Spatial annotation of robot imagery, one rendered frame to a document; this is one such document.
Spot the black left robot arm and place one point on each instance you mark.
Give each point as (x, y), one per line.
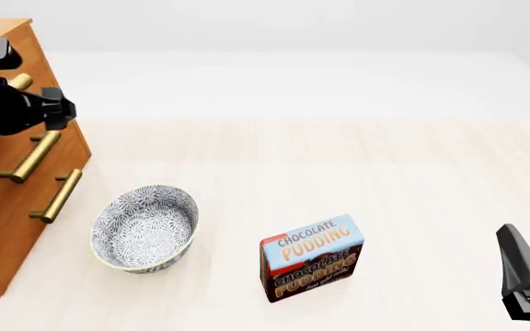
(3, 110)

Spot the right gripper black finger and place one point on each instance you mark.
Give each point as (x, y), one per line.
(520, 262)

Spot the grey floral patterned bowl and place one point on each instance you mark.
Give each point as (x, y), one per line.
(147, 234)

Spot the chocolate pudding box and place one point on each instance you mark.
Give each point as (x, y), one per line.
(313, 262)

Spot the wooden cabinet with drawers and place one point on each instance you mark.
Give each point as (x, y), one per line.
(3, 262)

